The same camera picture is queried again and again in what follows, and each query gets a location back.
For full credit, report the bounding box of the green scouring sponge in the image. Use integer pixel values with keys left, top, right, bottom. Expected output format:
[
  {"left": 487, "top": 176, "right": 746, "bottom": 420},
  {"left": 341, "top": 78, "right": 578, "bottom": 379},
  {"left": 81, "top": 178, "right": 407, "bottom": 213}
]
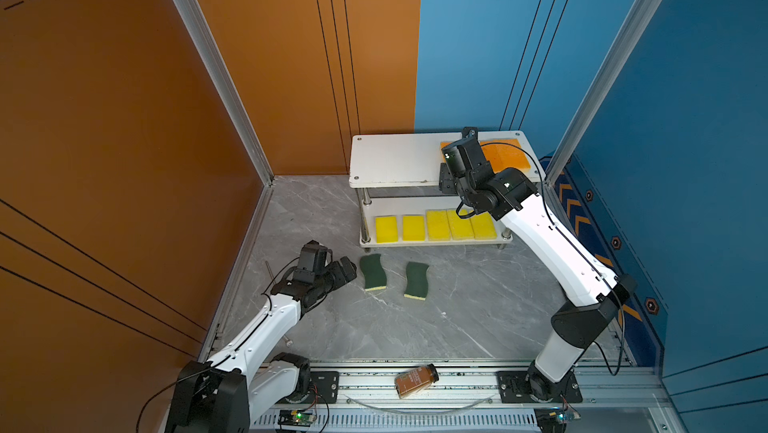
[
  {"left": 360, "top": 254, "right": 387, "bottom": 291},
  {"left": 404, "top": 262, "right": 429, "bottom": 301}
]

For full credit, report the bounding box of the orange sponge stack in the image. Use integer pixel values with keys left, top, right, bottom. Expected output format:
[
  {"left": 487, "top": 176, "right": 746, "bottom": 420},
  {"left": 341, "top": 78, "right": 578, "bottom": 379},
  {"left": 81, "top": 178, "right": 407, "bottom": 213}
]
[{"left": 480, "top": 139, "right": 533, "bottom": 173}]

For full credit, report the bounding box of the yellow sponge stack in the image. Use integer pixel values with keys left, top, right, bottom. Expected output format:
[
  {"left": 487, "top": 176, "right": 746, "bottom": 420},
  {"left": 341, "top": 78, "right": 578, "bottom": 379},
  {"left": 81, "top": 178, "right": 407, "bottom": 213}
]
[{"left": 402, "top": 215, "right": 426, "bottom": 242}]

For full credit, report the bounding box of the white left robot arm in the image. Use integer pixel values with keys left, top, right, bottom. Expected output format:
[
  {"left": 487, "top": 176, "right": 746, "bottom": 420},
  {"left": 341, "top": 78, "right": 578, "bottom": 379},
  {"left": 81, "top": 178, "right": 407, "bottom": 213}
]
[{"left": 164, "top": 240, "right": 357, "bottom": 432}]

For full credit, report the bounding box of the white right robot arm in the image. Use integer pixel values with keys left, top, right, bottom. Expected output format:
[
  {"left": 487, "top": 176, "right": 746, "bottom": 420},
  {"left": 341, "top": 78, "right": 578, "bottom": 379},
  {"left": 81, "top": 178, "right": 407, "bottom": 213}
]
[{"left": 441, "top": 127, "right": 637, "bottom": 403}]

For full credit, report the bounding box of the white two-tier shelf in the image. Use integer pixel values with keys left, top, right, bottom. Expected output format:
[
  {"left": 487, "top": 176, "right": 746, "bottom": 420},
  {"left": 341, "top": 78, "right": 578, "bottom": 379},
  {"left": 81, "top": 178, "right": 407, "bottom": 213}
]
[{"left": 349, "top": 131, "right": 545, "bottom": 249}]

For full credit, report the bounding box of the brown spice bottle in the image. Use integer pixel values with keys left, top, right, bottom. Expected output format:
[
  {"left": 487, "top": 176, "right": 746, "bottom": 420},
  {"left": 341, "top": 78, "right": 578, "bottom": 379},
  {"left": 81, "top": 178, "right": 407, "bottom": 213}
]
[{"left": 394, "top": 364, "right": 439, "bottom": 399}]

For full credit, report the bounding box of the green circuit board left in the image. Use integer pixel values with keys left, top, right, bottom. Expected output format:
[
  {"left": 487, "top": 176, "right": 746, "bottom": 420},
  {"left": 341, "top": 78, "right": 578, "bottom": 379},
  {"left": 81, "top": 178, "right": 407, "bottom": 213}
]
[{"left": 277, "top": 410, "right": 317, "bottom": 429}]

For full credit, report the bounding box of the circuit board right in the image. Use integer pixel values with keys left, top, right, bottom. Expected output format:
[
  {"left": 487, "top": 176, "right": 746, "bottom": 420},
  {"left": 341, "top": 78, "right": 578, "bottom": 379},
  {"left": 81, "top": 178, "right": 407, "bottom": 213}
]
[{"left": 537, "top": 409, "right": 582, "bottom": 432}]

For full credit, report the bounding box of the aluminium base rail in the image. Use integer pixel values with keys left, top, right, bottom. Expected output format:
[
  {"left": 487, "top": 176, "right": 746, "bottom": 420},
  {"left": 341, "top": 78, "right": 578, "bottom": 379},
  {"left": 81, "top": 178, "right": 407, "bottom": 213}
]
[{"left": 161, "top": 360, "right": 679, "bottom": 433}]

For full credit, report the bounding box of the aluminium corner post right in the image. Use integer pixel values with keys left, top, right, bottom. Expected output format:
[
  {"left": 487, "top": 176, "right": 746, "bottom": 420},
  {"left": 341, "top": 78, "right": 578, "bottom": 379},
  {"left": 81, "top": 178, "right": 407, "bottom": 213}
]
[{"left": 544, "top": 0, "right": 663, "bottom": 187}]

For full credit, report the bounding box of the aluminium corner post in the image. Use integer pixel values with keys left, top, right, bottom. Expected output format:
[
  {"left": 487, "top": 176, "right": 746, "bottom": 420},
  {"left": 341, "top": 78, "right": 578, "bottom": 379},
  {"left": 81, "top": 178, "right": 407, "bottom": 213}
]
[
  {"left": 544, "top": 0, "right": 663, "bottom": 187},
  {"left": 172, "top": 0, "right": 274, "bottom": 187}
]

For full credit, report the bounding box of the aluminium corner post left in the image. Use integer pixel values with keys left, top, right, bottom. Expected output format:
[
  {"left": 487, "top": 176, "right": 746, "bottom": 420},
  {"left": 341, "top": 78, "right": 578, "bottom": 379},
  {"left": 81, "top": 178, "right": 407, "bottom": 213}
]
[{"left": 172, "top": 0, "right": 274, "bottom": 187}]

